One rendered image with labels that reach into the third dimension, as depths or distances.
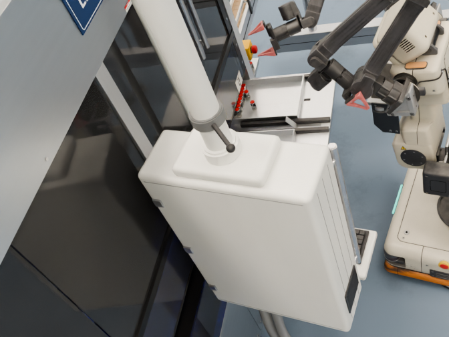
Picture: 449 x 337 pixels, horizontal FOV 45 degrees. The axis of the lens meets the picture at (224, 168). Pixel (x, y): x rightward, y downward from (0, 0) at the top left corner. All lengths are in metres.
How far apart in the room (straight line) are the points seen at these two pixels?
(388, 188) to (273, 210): 1.90
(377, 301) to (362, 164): 0.88
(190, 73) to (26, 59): 0.35
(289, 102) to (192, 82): 1.34
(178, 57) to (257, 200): 0.42
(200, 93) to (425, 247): 1.69
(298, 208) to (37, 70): 0.67
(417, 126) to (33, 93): 1.52
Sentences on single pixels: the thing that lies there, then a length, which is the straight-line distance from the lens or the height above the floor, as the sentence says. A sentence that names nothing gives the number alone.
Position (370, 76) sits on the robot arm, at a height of 1.29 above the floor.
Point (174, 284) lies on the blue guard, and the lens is 1.84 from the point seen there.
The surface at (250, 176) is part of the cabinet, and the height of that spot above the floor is 1.58.
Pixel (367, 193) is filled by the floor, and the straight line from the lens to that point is 3.21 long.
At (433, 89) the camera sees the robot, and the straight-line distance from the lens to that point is 2.06.
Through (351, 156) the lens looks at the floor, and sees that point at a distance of 3.40.
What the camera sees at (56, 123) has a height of 1.84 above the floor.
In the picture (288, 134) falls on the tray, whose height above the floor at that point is 0.89.
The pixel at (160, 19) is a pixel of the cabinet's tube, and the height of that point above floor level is 2.02.
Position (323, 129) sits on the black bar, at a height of 0.90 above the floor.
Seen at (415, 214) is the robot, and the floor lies 0.28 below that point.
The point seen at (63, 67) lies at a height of 1.90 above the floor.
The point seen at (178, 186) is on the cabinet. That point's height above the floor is 1.53.
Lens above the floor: 2.57
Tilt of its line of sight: 46 degrees down
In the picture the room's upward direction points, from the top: 25 degrees counter-clockwise
